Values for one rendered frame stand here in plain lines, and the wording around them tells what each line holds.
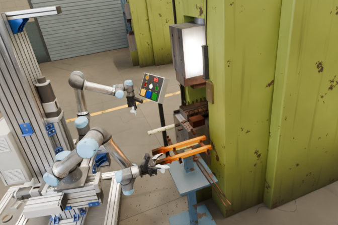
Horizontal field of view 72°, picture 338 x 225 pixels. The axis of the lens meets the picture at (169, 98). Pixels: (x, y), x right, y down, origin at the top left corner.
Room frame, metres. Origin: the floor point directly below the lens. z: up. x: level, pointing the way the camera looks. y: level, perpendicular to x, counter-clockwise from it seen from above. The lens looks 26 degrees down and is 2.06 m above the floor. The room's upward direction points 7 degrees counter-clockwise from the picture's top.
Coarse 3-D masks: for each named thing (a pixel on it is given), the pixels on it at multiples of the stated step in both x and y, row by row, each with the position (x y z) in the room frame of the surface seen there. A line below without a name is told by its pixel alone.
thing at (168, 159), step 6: (192, 150) 1.31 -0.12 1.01; (198, 150) 1.30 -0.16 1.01; (204, 150) 1.31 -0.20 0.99; (168, 156) 1.27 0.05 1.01; (174, 156) 1.27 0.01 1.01; (180, 156) 1.26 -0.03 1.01; (186, 156) 1.27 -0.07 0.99; (156, 162) 1.22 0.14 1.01; (162, 162) 1.23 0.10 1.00; (168, 162) 1.24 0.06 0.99
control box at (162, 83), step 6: (144, 78) 2.52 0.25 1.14; (150, 78) 2.45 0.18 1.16; (156, 78) 2.38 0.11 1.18; (162, 78) 2.32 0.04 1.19; (156, 84) 2.35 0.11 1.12; (162, 84) 2.29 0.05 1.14; (150, 90) 2.37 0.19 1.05; (156, 90) 2.31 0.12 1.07; (162, 90) 2.28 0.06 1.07; (144, 96) 2.40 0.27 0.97; (162, 96) 2.27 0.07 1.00; (162, 102) 2.26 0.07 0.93
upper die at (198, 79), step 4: (176, 72) 2.01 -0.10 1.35; (176, 76) 2.02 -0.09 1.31; (180, 76) 1.91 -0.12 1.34; (196, 76) 1.87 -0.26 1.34; (200, 76) 1.88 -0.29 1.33; (180, 80) 1.92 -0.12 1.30; (184, 80) 1.84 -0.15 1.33; (188, 80) 1.85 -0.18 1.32; (192, 80) 1.86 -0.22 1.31; (196, 80) 1.87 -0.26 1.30; (200, 80) 1.88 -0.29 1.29; (204, 80) 1.89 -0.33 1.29; (184, 84) 1.84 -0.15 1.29; (188, 84) 1.85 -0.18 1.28; (192, 84) 1.86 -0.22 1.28
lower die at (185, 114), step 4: (204, 100) 2.10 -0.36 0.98; (188, 104) 2.06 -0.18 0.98; (192, 104) 2.05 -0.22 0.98; (196, 104) 2.02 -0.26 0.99; (200, 104) 1.99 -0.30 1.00; (180, 108) 2.00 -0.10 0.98; (184, 108) 1.97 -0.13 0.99; (196, 108) 1.92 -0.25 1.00; (200, 108) 1.92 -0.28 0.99; (204, 108) 1.91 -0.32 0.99; (180, 112) 2.01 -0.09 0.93; (184, 112) 1.90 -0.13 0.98; (192, 112) 1.87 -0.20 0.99; (196, 112) 1.86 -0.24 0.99; (200, 112) 1.88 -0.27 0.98; (204, 112) 1.89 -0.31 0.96; (184, 116) 1.91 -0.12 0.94; (188, 116) 1.84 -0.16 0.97; (204, 116) 1.89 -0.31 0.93
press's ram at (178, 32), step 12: (180, 24) 2.04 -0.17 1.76; (192, 24) 1.96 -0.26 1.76; (204, 24) 1.88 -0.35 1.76; (180, 36) 1.83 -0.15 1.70; (192, 36) 1.81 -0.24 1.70; (204, 36) 1.84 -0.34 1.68; (180, 48) 1.85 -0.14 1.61; (192, 48) 1.81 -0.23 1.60; (180, 60) 1.88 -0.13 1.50; (192, 60) 1.81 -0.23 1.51; (180, 72) 1.90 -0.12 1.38; (192, 72) 1.81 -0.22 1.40
